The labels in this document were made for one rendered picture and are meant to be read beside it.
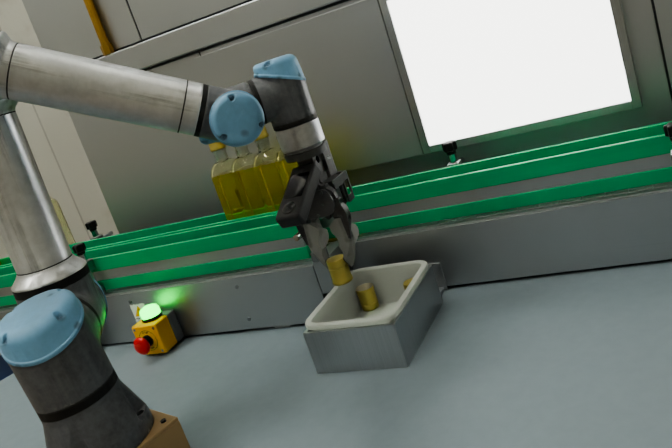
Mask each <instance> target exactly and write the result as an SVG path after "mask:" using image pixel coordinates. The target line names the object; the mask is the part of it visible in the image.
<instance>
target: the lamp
mask: <svg viewBox="0 0 672 448"><path fill-rule="evenodd" d="M139 314H140V317H141V320H142V322H143V323H149V322H152V321H154V320H156V319H158V318H159V317H161V316H162V312H161V310H160V308H159V306H158V305H157V304H148V305H146V306H144V307H143V308H142V309H141V310H140V313H139Z"/></svg>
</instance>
